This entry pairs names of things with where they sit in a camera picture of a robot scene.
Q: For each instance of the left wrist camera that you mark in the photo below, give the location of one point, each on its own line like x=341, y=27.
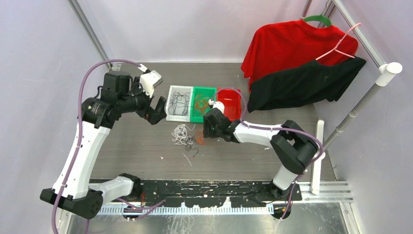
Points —
x=150, y=81

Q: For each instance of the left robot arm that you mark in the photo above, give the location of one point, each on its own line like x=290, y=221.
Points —
x=120, y=93

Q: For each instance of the white plastic bin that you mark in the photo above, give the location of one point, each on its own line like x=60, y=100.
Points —
x=179, y=102

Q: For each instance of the red t-shirt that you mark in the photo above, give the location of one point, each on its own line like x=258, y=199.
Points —
x=290, y=44

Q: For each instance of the green plastic bin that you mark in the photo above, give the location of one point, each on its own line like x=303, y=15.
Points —
x=199, y=107

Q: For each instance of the black t-shirt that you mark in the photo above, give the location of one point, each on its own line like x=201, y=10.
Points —
x=307, y=84

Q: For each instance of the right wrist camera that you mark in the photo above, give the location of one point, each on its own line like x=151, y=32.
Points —
x=216, y=104

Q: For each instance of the red plastic bin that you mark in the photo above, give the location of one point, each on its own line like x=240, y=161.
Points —
x=232, y=103

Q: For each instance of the metal clothes rack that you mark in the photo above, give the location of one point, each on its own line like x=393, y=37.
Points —
x=368, y=129

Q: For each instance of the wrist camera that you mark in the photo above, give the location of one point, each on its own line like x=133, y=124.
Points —
x=216, y=104
x=150, y=81

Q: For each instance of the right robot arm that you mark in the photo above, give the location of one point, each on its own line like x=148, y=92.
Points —
x=295, y=148

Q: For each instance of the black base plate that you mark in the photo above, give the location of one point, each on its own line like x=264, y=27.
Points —
x=207, y=194

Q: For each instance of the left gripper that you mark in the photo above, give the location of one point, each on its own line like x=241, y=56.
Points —
x=152, y=115

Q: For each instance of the green clothes hanger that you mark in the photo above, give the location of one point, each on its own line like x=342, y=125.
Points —
x=319, y=18

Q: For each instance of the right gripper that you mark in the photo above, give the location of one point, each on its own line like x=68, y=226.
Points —
x=207, y=132

